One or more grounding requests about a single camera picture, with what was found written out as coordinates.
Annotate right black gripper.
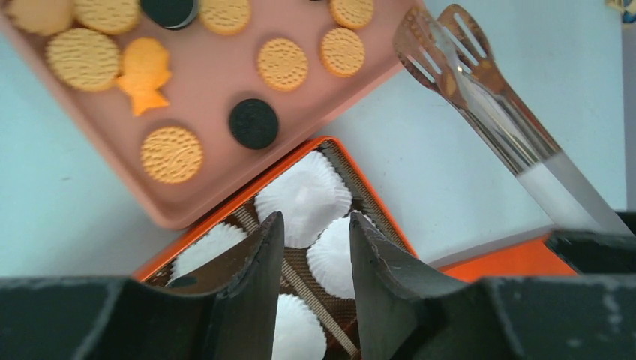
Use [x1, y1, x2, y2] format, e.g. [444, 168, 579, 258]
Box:
[544, 229, 635, 275]

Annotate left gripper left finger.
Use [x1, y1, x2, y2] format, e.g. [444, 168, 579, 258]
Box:
[1, 212, 284, 359]

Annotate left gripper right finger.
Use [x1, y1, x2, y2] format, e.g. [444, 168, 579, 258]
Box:
[349, 214, 635, 359]

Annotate orange cookie box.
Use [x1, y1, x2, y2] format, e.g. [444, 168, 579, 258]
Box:
[135, 137, 412, 359]

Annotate pink cookie tray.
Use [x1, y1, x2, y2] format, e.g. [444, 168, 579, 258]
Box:
[1, 1, 412, 230]

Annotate metal tongs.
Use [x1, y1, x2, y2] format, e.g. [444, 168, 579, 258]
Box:
[393, 4, 632, 236]

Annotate round orange cookie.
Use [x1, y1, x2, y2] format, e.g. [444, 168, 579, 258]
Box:
[319, 27, 365, 77]
[256, 37, 308, 92]
[328, 0, 374, 30]
[45, 28, 121, 92]
[199, 0, 252, 36]
[140, 126, 204, 185]
[73, 0, 141, 35]
[4, 0, 74, 36]

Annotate black sandwich cookie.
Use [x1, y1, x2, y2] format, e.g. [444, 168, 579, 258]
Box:
[228, 98, 279, 150]
[139, 0, 199, 31]

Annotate orange box lid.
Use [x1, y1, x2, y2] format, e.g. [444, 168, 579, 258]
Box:
[439, 235, 577, 282]

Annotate white paper cup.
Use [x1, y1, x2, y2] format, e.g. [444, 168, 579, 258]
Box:
[307, 211, 361, 299]
[271, 294, 327, 360]
[168, 223, 248, 285]
[254, 151, 353, 248]

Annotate yellow blue cloth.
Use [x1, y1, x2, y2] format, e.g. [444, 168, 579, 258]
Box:
[604, 0, 635, 24]

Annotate orange fish cookie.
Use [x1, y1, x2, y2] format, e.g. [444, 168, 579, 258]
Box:
[116, 37, 172, 116]

